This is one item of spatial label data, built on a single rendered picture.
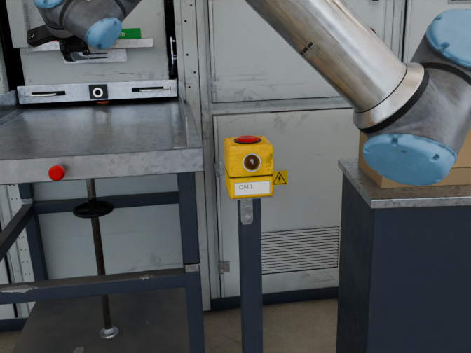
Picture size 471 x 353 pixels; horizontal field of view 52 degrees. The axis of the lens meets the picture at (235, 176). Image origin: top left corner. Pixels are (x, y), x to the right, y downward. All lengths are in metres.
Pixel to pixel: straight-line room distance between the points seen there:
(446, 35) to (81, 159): 0.76
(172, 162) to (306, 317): 1.10
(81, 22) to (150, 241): 0.92
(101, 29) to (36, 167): 0.38
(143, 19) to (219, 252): 0.90
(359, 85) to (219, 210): 1.10
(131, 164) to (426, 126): 0.60
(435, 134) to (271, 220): 1.12
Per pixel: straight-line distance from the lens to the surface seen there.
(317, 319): 2.00
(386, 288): 1.15
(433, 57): 0.97
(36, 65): 1.83
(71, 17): 1.31
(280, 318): 1.99
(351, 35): 0.82
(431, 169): 0.88
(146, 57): 1.77
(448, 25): 0.99
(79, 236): 1.91
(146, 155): 1.08
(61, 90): 1.81
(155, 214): 1.85
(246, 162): 0.85
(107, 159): 1.09
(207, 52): 1.73
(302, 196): 1.88
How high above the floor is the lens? 1.10
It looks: 17 degrees down
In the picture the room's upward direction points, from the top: 2 degrees counter-clockwise
